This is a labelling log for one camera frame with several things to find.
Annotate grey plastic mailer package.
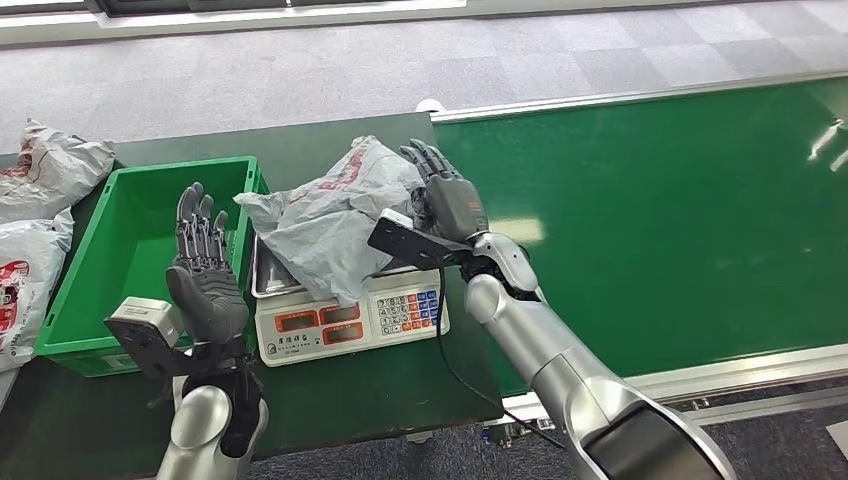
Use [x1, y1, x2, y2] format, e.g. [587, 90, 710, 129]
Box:
[233, 135, 433, 308]

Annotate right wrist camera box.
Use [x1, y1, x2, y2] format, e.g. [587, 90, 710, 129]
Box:
[366, 208, 468, 270]

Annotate green conveyor belt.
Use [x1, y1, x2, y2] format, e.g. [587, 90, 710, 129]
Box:
[431, 76, 848, 399]

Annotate silver conveyor frame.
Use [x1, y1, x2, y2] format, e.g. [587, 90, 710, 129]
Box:
[415, 68, 848, 452]

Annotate white paper sheet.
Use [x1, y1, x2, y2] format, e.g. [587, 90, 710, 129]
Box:
[826, 419, 848, 460]

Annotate grey mailer red print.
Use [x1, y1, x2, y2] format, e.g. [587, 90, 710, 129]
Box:
[0, 207, 75, 373]

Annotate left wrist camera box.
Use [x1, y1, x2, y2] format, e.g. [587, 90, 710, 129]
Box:
[103, 296, 195, 380]

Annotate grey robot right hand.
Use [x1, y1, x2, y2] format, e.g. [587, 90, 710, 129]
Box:
[399, 138, 490, 244]

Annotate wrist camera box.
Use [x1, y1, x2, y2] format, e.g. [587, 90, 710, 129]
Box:
[103, 296, 195, 380]
[366, 208, 468, 270]

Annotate crumpled grey mailer package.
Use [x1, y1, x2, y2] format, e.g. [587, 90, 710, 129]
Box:
[0, 117, 117, 225]

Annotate white electronic weighing scale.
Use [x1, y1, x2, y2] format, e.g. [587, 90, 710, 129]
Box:
[249, 231, 451, 368]

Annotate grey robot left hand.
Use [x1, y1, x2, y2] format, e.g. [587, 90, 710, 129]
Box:
[164, 182, 251, 348]

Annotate green plastic crate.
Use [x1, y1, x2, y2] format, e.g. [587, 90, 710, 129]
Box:
[34, 156, 270, 378]

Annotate black cable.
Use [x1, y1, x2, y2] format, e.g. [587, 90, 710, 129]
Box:
[433, 261, 569, 452]

